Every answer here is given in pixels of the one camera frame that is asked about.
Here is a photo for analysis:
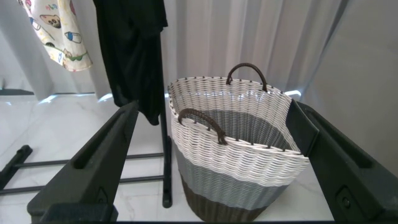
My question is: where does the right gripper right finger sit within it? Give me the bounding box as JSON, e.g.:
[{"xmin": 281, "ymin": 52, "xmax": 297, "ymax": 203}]
[{"xmin": 285, "ymin": 99, "xmax": 398, "ymax": 222}]

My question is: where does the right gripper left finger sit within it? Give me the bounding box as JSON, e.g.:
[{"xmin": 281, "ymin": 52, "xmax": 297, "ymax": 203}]
[{"xmin": 27, "ymin": 101, "xmax": 139, "ymax": 223}]

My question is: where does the black garment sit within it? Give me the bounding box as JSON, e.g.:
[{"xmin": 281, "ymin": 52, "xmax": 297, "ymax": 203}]
[{"xmin": 92, "ymin": 0, "xmax": 169, "ymax": 126}]

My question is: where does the cream printed garment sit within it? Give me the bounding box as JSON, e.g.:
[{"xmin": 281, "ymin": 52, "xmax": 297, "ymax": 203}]
[{"xmin": 17, "ymin": 0, "xmax": 93, "ymax": 72}]

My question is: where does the black clothes rack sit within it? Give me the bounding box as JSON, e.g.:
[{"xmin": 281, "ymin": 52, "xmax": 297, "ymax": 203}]
[{"xmin": 0, "ymin": 34, "xmax": 174, "ymax": 209}]

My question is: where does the white laundry basket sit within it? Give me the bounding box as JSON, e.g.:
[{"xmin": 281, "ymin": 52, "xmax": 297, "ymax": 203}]
[{"xmin": 167, "ymin": 62, "xmax": 311, "ymax": 223}]

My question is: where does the white curtain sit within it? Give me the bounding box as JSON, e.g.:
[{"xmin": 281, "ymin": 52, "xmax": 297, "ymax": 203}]
[{"xmin": 0, "ymin": 0, "xmax": 351, "ymax": 101}]

